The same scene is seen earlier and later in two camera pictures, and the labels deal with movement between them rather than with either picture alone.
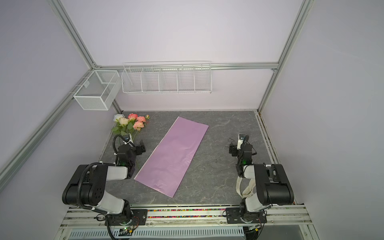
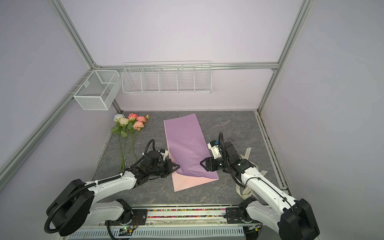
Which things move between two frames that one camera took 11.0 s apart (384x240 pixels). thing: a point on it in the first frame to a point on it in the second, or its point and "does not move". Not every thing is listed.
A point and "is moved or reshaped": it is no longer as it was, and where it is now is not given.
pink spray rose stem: (139, 124) does not move
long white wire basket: (167, 77) does not move
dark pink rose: (132, 117) does not move
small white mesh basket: (98, 90) does not move
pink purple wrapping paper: (169, 158) is moved or reshaped
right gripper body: (233, 148) to (219, 164)
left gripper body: (137, 150) to (163, 169)
